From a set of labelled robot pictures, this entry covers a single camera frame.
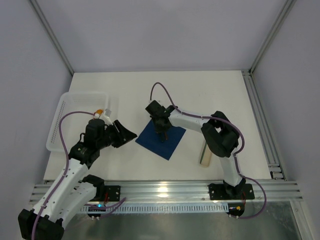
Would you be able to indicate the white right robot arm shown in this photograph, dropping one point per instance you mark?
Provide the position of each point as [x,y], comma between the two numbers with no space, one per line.
[220,135]

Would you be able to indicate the aluminium frame post left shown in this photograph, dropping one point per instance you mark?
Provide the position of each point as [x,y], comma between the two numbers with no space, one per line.
[51,34]

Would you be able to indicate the blue paper napkin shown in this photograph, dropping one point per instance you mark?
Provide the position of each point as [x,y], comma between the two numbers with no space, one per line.
[150,140]

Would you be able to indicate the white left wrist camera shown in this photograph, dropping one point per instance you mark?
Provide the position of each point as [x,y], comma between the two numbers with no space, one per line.
[105,116]

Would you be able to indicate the beige cutlery tray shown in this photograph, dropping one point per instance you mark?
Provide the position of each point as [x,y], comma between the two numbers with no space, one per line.
[206,160]

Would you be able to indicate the aluminium frame post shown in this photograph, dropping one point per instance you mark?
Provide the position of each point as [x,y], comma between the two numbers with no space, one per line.
[272,33]
[51,34]

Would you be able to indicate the aluminium side rail right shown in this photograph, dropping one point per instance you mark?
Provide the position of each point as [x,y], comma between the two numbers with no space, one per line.
[272,156]

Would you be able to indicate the teal plastic knife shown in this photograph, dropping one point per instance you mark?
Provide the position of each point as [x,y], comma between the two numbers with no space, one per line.
[204,150]

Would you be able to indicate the gold fork green handle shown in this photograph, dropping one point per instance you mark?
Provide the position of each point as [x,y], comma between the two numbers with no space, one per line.
[162,137]

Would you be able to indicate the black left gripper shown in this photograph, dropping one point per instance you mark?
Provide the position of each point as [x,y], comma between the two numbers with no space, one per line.
[116,135]

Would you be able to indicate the aluminium table edge rail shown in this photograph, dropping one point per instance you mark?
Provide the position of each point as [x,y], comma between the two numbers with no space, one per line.
[196,191]

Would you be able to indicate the red bottle orange cap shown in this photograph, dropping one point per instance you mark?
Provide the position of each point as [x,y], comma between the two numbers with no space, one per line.
[99,112]

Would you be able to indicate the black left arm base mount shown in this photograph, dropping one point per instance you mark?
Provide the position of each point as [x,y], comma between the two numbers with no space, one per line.
[108,193]

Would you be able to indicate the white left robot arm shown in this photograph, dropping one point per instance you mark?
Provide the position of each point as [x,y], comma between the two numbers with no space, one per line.
[73,188]

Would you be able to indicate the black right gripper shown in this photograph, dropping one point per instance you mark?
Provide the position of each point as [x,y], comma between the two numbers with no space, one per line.
[162,125]

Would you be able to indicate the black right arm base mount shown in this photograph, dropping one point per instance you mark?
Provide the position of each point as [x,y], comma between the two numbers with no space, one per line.
[222,191]

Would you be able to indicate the aluminium frame post right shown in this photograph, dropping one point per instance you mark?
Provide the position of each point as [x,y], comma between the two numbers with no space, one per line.
[272,33]

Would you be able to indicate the white slotted cable duct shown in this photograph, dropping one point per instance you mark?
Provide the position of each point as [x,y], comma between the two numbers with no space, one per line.
[160,208]

